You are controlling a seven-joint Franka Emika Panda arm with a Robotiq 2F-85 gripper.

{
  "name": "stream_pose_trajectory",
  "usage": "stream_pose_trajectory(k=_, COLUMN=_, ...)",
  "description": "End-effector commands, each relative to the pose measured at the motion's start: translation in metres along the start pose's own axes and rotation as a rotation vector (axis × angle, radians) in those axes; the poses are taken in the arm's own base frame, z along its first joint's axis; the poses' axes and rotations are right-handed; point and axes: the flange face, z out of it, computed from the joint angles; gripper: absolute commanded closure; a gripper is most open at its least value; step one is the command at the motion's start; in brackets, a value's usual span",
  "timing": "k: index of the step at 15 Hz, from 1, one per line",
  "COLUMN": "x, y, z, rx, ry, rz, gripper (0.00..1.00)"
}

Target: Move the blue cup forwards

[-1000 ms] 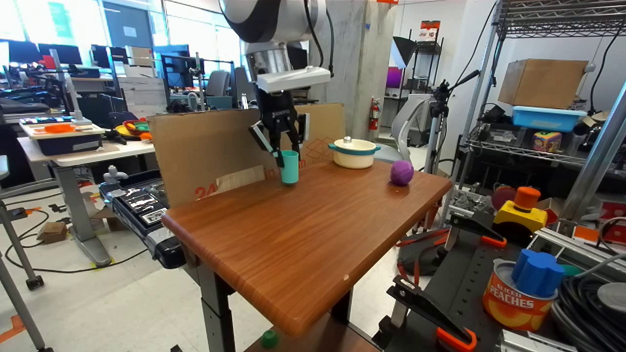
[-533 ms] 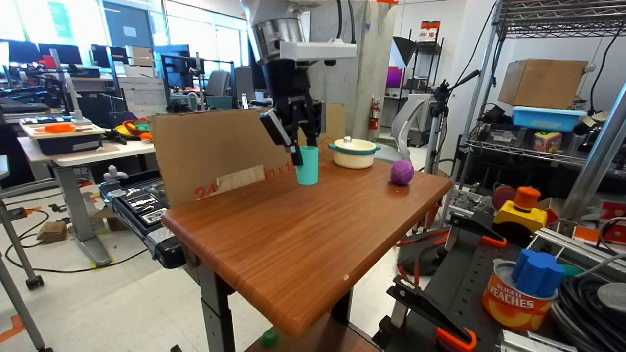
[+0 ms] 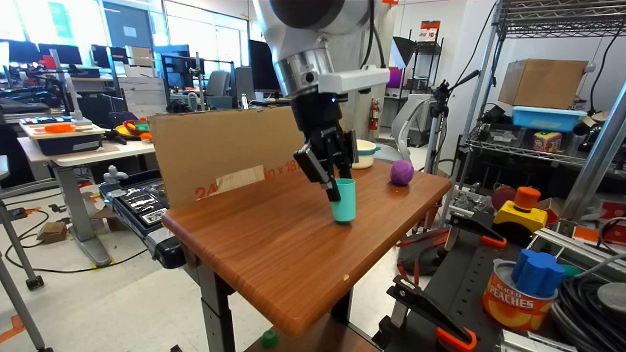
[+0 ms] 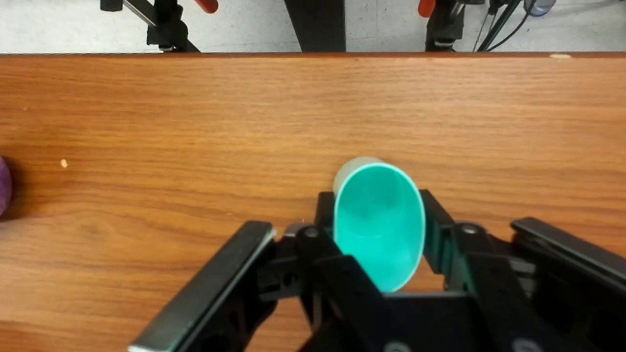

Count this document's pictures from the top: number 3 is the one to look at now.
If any dark red round object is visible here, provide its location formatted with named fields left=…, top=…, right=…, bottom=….
left=489, top=184, right=518, bottom=211

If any small wooden block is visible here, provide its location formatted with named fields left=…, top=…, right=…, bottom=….
left=35, top=221, right=70, bottom=245

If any peaches tin can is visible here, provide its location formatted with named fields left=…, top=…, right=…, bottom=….
left=479, top=258, right=561, bottom=333

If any brown cardboard sheet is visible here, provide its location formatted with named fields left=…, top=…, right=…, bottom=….
left=151, top=106, right=321, bottom=211

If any black cable coil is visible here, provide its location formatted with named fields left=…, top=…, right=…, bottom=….
left=550, top=276, right=626, bottom=352

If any orange and black clamp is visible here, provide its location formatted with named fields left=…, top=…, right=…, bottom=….
left=446, top=213, right=509, bottom=251
left=385, top=276, right=481, bottom=352

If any black tripod stand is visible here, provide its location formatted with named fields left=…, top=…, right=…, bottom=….
left=423, top=69, right=483, bottom=174

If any colourful toy pile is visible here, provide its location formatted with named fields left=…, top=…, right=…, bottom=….
left=113, top=116, right=155, bottom=145

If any blue star-shaped block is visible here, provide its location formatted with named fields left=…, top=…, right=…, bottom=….
left=509, top=249, right=567, bottom=299

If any green ball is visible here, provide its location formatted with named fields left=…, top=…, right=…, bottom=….
left=258, top=329, right=282, bottom=350

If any colourful cube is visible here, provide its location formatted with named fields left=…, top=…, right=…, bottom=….
left=532, top=129, right=563, bottom=155

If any white background table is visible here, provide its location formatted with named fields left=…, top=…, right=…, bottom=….
left=18, top=116, right=158, bottom=268

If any black computer monitor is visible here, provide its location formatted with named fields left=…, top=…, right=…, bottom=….
left=246, top=37, right=282, bottom=94

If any grey swivel chair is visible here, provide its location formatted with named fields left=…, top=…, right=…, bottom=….
left=389, top=92, right=436, bottom=164

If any white bowl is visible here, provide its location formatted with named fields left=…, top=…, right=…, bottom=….
left=350, top=139, right=381, bottom=172

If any purple background object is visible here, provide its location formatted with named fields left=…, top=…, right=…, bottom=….
left=385, top=65, right=405, bottom=90

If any horizontal aluminium extrusion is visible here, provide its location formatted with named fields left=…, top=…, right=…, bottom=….
left=526, top=227, right=626, bottom=276

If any red fire extinguisher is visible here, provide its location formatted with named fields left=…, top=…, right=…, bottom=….
left=366, top=96, right=381, bottom=133

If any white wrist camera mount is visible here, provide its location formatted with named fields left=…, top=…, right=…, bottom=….
left=317, top=67, right=391, bottom=96

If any aluminium extrusion post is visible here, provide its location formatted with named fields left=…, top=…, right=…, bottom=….
left=559, top=84, right=626, bottom=223

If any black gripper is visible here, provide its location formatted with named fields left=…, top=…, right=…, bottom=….
left=289, top=92, right=360, bottom=206

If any blue plastic bin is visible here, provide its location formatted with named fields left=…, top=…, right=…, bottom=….
left=511, top=104, right=589, bottom=135

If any teal plastic cup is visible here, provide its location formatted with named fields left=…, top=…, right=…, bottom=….
left=329, top=176, right=360, bottom=227

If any black table frame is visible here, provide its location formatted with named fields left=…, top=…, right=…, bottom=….
left=104, top=174, right=239, bottom=352

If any metal shelf rack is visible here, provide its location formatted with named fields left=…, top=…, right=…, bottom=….
left=456, top=0, right=626, bottom=198

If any purple ball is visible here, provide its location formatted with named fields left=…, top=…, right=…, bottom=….
left=389, top=159, right=417, bottom=188

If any black tray with orange plate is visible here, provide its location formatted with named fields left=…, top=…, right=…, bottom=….
left=18, top=116, right=108, bottom=157

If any yellow emergency stop box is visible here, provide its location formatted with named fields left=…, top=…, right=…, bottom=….
left=491, top=184, right=550, bottom=235

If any brown cardboard box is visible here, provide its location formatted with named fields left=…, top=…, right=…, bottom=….
left=497, top=57, right=591, bottom=112

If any black perforated board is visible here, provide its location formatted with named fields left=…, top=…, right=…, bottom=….
left=389, top=241, right=524, bottom=352

